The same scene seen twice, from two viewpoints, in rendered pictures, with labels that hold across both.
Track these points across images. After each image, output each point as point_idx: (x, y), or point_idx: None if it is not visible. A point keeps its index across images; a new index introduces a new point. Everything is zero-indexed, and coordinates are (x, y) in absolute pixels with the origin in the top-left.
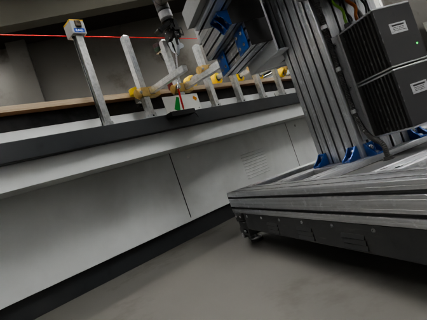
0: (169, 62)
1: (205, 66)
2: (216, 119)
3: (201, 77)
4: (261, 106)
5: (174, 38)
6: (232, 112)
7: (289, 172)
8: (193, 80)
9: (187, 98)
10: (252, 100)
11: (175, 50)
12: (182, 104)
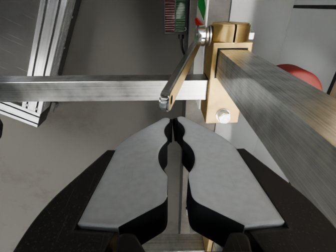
0: (262, 83)
1: (206, 241)
2: (182, 105)
3: (104, 76)
4: (179, 215)
5: (87, 217)
6: (181, 153)
7: (39, 6)
8: (150, 77)
9: (200, 58)
10: (180, 216)
11: (165, 125)
12: (196, 19)
